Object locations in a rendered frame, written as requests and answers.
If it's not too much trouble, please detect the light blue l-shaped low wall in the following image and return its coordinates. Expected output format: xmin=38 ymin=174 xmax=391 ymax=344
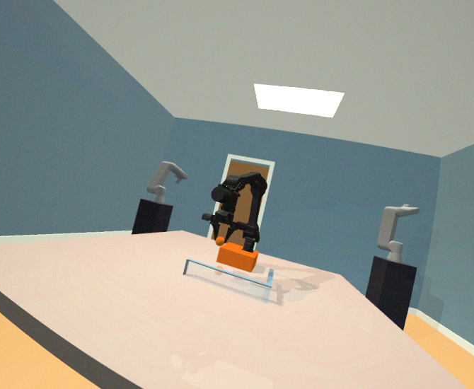
xmin=186 ymin=258 xmax=274 ymax=288

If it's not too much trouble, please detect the clear low wall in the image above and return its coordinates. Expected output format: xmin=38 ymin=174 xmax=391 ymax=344
xmin=184 ymin=260 xmax=272 ymax=304

